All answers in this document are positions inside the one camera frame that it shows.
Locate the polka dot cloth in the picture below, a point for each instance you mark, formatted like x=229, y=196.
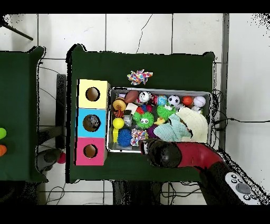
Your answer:
x=138, y=136
x=139, y=77

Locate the teal knitted cloth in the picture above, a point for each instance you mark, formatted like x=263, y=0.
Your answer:
x=168, y=131

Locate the cream knitted cloth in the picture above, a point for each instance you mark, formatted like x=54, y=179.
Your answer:
x=198, y=124

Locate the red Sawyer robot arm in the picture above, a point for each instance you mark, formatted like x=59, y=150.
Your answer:
x=196, y=154

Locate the wooden box with three holes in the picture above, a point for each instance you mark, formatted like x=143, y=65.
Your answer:
x=99, y=103

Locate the shallow clear mesh bin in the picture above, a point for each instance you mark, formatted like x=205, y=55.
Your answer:
x=185, y=92

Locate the small blue spiky ball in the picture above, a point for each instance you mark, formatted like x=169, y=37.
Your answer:
x=124, y=137

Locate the small green spiky ball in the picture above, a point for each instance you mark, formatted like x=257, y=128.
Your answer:
x=147, y=116

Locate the green spiky ball with eyes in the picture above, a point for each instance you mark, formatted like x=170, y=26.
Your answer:
x=163, y=113

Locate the wooden burger toy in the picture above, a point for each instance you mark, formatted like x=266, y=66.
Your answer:
x=119, y=104

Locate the brown toy football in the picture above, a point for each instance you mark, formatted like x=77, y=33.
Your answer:
x=131, y=96

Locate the black and white soccer ball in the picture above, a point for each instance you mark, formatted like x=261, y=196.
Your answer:
x=174, y=100

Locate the smooth orange ball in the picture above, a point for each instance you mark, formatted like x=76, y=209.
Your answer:
x=187, y=100

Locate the white baseball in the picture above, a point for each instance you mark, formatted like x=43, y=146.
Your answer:
x=199, y=101

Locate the dark green table cloth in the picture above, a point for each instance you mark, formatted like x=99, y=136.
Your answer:
x=16, y=95
x=137, y=63

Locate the red ball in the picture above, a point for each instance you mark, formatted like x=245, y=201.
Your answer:
x=61, y=158

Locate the black upright panel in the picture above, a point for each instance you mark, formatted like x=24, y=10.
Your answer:
x=61, y=101

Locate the grey rounded object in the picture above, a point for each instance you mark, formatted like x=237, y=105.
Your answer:
x=48, y=157

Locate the orange round object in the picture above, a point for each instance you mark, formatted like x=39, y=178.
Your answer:
x=2, y=150

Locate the bright green round object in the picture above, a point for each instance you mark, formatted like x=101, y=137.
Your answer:
x=2, y=132

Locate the black rod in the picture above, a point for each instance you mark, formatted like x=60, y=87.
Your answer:
x=19, y=32

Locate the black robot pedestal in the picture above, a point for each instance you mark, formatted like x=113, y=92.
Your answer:
x=135, y=192

